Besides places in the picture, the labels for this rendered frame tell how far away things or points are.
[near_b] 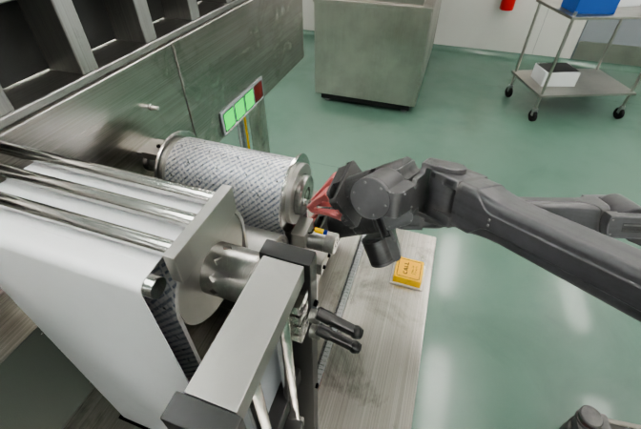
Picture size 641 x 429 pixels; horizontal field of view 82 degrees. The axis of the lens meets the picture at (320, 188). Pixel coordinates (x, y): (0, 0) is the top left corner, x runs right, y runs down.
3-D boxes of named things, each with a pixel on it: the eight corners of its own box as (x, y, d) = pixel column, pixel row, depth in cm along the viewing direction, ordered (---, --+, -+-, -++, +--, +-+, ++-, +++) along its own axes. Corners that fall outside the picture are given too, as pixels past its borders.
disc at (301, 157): (284, 248, 68) (277, 188, 59) (281, 247, 68) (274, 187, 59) (311, 196, 79) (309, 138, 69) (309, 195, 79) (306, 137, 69)
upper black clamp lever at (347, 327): (358, 343, 36) (363, 338, 35) (312, 320, 36) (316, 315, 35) (361, 331, 37) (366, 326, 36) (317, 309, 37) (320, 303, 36)
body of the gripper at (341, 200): (364, 189, 66) (401, 177, 62) (347, 230, 60) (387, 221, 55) (344, 162, 64) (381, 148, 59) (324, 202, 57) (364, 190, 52)
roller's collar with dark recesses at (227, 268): (250, 317, 44) (242, 285, 39) (205, 303, 45) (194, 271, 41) (272, 275, 48) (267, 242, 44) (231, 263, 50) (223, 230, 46)
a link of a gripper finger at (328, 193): (328, 203, 71) (369, 191, 65) (316, 231, 66) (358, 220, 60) (307, 177, 68) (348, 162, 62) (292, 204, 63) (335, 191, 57)
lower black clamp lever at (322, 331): (356, 357, 38) (361, 353, 37) (312, 337, 38) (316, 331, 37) (360, 345, 39) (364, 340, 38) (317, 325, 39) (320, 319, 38)
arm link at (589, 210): (621, 191, 70) (659, 212, 60) (615, 218, 72) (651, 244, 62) (389, 187, 78) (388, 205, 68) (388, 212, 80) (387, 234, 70)
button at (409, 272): (419, 289, 94) (421, 283, 92) (392, 281, 96) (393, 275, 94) (423, 267, 99) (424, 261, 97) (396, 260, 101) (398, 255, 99)
